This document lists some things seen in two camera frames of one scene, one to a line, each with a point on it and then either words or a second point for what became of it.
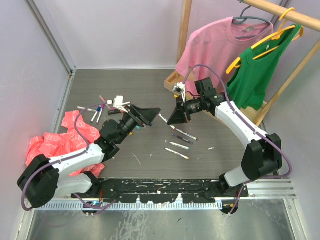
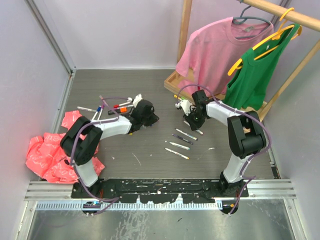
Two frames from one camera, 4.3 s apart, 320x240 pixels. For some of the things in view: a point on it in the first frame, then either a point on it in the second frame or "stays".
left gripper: x=148 y=114 -> x=153 y=119
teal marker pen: x=180 y=146 stays
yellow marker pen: x=178 y=154 stays
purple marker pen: x=184 y=139 stays
